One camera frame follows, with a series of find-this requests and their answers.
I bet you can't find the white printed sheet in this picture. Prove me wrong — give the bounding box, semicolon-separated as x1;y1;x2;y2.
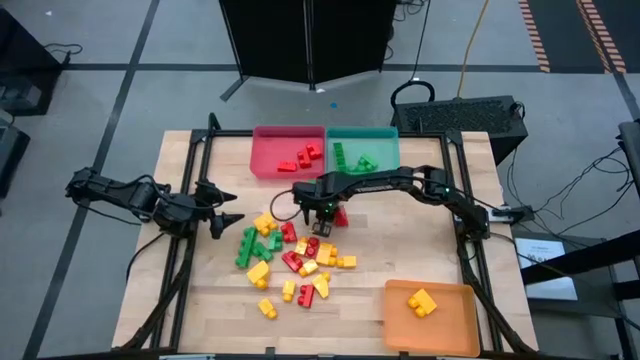
513;236;580;302

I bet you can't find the black equipment cabinet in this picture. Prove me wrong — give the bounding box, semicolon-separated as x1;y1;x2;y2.
0;4;65;117

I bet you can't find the teal plastic bin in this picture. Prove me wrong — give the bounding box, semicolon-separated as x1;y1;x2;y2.
324;125;401;176

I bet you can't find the black partition panel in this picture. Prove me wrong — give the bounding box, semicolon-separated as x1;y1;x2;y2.
305;0;400;86
218;0;314;92

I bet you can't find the pink plastic bin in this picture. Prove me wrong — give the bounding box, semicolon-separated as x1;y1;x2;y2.
249;124;328;180

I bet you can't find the black floor cable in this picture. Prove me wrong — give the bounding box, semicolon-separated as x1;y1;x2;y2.
43;42;84;67

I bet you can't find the orange plastic bin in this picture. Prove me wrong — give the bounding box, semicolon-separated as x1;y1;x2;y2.
382;278;482;358

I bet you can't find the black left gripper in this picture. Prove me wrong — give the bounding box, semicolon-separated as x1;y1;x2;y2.
154;180;246;240

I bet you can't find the yellow sloped toy block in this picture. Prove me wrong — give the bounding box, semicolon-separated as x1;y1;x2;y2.
311;272;332;300

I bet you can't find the grey adapter box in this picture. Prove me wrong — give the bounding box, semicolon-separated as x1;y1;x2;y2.
492;203;535;224

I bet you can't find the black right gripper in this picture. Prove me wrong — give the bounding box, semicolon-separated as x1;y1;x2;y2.
292;179;346;237

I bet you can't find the black side desk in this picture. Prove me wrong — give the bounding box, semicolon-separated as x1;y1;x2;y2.
519;227;640;360

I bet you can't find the black cable bundle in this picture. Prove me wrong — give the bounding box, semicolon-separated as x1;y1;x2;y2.
504;144;640;236

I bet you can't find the black perforated computer case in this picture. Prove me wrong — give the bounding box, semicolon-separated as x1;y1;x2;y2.
391;94;530;165

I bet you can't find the large yellow toy block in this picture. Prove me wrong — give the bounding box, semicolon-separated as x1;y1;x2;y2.
406;288;438;319

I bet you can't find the yellow hanging cable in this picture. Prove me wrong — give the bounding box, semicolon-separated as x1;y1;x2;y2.
456;0;492;99

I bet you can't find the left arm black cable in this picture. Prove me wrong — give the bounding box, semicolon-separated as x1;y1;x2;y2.
124;230;169;282

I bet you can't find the dark grey case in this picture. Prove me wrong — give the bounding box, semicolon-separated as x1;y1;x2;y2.
0;112;31;200

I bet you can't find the thick black cable loop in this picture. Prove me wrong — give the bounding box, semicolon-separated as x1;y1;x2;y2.
389;79;436;124

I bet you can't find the thin black hanging cable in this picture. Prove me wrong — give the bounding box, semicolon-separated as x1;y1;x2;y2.
408;0;432;84

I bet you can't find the black metal table frame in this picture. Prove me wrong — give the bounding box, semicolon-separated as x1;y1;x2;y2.
117;112;539;357

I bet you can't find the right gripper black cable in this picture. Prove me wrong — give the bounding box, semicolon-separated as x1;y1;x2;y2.
268;187;304;224

